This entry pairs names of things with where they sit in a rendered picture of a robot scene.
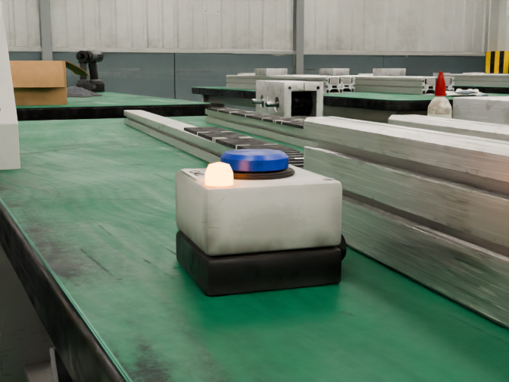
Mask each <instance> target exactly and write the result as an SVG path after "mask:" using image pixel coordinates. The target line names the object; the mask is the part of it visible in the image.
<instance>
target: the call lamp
mask: <svg viewBox="0 0 509 382"><path fill-rule="evenodd" d="M205 185H208V186H230V185H233V172H232V170H231V167H230V165H229V164H224V163H221V162H217V163H213V164H210V165H208V169H207V170H206V172H205Z"/></svg>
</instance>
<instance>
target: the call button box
mask: <svg viewBox="0 0 509 382"><path fill-rule="evenodd" d="M206 170H207V168H193V169H191V168H183V169H181V170H179V171H177V172H176V176H175V184H176V225H177V227H178V228H179V229H180V231H178V232H177V233H176V259H177V261H178V262H179V263H180V264H181V265H182V267H183V268H184V269H185V270H186V271H187V273H188V274H189V275H190V276H191V277H192V278H193V280H194V281H195V282H196V283H197V284H198V285H199V286H200V287H201V288H202V289H203V290H204V291H205V293H206V294H207V295H209V296H219V295H227V294H235V293H250V292H258V291H266V290H281V289H289V288H297V287H312V286H319V285H328V284H336V283H340V281H341V270H342V260H343V258H344V257H345V254H346V242H345V238H344V236H343V235H342V185H341V183H340V182H339V181H337V180H334V179H333V178H328V177H325V176H322V175H319V174H315V173H313V172H310V171H306V170H304V169H301V168H297V167H296V166H293V165H291V164H289V167H288V168H286V169H282V170H277V171H261V172H248V171H232V172H233V185H230V186H208V185H205V172H206Z"/></svg>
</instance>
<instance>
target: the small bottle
mask: <svg viewBox="0 0 509 382"><path fill-rule="evenodd" d="M445 94H446V85H445V78H444V74H443V71H439V75H438V78H437V81H436V86H435V96H436V97H435V98H434V99H433V100H432V101H431V102H430V104H429V106H428V114H427V116H431V117H444V118H451V105H450V103H449V101H448V100H447V99H446V97H445Z"/></svg>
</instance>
